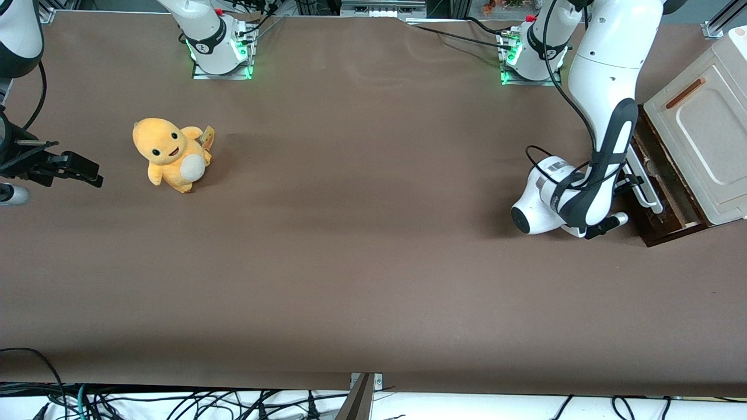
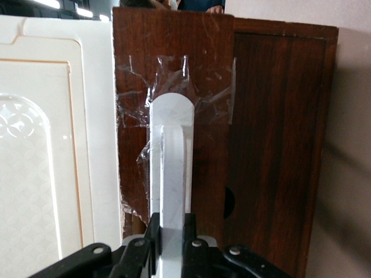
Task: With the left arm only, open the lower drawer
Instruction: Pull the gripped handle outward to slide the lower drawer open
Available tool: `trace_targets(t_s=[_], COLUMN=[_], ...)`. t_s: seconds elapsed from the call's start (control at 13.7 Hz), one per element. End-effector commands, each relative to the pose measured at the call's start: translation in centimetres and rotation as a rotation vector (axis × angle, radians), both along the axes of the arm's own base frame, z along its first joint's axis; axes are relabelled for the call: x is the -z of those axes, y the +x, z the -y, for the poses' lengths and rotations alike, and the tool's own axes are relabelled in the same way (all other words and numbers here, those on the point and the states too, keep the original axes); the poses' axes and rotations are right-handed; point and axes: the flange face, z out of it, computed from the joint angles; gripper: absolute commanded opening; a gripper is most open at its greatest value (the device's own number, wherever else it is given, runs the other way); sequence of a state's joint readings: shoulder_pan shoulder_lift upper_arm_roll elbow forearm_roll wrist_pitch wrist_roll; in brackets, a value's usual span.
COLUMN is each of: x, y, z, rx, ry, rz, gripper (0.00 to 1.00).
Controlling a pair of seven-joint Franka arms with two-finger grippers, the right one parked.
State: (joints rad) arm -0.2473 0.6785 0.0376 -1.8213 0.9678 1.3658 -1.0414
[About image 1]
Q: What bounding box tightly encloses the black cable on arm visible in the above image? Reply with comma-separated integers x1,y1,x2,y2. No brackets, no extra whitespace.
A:
22,60,47,132
525,0,602,179

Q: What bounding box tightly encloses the white cabinet with drawer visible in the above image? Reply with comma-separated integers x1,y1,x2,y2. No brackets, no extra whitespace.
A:
644,26,747,227

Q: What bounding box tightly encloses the white power strip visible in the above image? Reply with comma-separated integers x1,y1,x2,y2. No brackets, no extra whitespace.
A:
340,0,428,18

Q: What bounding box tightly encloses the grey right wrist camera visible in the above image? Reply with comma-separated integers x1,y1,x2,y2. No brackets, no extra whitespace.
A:
0,184,30,206

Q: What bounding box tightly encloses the long black table cable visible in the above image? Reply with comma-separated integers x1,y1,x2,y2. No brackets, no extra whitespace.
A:
407,21,509,50

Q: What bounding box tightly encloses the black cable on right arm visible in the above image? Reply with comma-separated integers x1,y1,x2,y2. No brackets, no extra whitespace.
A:
22,60,47,132

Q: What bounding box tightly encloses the yellow plush toy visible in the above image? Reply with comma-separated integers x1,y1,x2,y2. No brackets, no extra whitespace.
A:
132,117,216,194

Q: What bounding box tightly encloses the black looped cable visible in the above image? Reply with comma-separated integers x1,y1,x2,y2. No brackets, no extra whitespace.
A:
0,348,66,420

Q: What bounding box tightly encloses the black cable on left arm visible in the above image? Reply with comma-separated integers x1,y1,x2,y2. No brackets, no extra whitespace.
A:
525,0,602,179

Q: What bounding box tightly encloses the wooden drawer with white handle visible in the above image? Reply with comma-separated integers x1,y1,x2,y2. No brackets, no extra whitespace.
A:
623,114,701,231

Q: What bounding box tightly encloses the short black table cable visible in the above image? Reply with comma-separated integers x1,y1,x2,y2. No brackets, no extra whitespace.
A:
464,16,507,37

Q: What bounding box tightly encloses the black cable bundle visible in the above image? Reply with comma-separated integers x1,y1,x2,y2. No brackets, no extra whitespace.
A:
233,0,281,39

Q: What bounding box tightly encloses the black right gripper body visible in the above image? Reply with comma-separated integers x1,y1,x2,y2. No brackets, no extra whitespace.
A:
0,140,64,188

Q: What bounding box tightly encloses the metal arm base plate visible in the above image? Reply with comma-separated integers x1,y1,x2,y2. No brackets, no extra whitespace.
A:
191,35,255,81
500,29,564,87

